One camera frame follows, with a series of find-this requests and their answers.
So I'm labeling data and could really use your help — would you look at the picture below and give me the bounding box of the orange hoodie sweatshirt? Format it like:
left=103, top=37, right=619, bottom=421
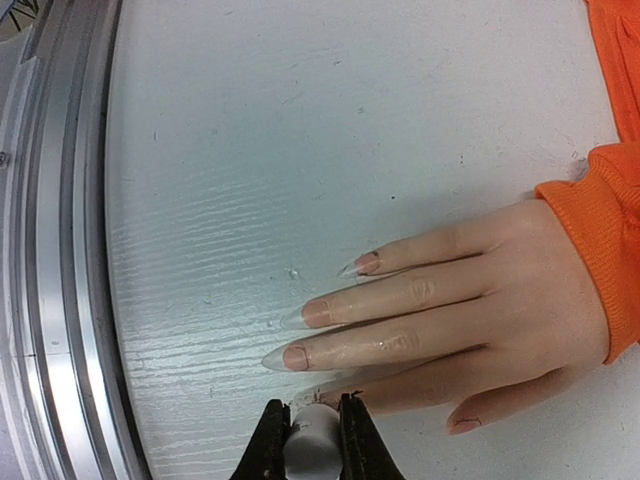
left=535, top=1, right=639, bottom=363

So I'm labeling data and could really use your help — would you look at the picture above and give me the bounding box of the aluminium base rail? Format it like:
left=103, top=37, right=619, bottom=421
left=1, top=1, right=150, bottom=479

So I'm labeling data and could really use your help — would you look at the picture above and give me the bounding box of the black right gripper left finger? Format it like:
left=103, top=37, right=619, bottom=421
left=230, top=399, right=291, bottom=480

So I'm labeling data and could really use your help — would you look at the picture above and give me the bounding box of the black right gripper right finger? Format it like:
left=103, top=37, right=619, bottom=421
left=339, top=394, right=405, bottom=480

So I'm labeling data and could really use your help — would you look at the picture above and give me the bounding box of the mannequin hand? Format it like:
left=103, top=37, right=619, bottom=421
left=263, top=200, right=610, bottom=435

